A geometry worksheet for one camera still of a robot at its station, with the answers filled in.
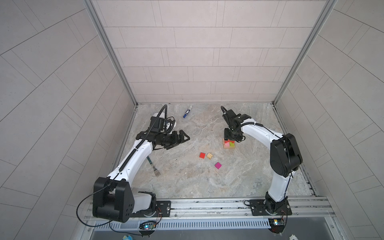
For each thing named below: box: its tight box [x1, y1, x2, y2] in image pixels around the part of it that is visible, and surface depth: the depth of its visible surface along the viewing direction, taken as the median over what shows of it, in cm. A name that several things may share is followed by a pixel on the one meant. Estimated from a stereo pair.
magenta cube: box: [214, 162, 223, 170], surface depth 87 cm
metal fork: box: [146, 156, 161, 178], surface depth 84 cm
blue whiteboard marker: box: [183, 105, 192, 119], surface depth 111 cm
